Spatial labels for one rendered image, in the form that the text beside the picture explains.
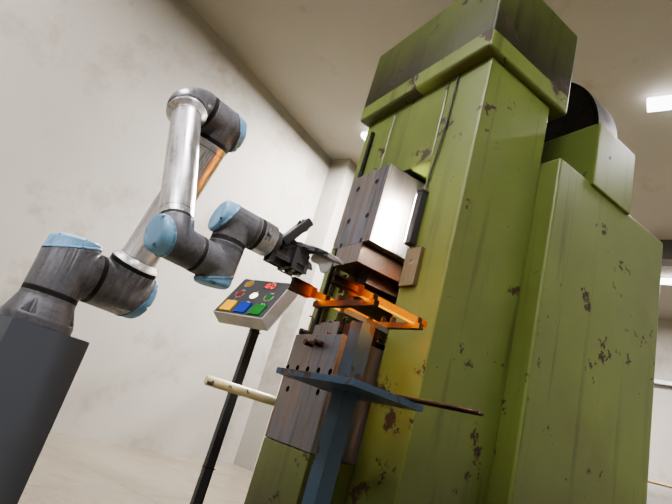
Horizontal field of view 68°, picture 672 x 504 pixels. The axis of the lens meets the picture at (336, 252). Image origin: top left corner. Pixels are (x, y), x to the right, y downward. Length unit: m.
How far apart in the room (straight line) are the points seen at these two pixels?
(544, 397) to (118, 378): 3.41
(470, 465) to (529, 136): 1.47
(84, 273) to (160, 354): 3.26
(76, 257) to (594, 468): 2.13
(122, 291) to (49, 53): 2.96
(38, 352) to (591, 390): 2.09
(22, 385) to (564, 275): 2.01
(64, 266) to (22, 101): 2.74
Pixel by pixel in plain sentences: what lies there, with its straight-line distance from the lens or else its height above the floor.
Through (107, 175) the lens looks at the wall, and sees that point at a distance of 4.43.
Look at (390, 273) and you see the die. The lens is 2.32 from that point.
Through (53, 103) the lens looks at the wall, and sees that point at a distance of 4.31.
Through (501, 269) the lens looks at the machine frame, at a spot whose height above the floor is 1.37.
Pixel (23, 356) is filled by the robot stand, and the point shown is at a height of 0.52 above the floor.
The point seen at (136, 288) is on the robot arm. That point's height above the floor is 0.79.
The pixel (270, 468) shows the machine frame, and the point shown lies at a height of 0.37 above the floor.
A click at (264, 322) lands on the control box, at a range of 2.46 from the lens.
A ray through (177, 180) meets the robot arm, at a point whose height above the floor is 1.01.
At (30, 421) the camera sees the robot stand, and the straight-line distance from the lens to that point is 1.57.
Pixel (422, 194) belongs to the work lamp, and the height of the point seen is 1.61.
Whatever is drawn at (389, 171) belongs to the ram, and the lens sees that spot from 2.36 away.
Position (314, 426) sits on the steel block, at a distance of 1.95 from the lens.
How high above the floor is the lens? 0.55
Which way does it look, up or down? 19 degrees up
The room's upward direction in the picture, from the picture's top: 17 degrees clockwise
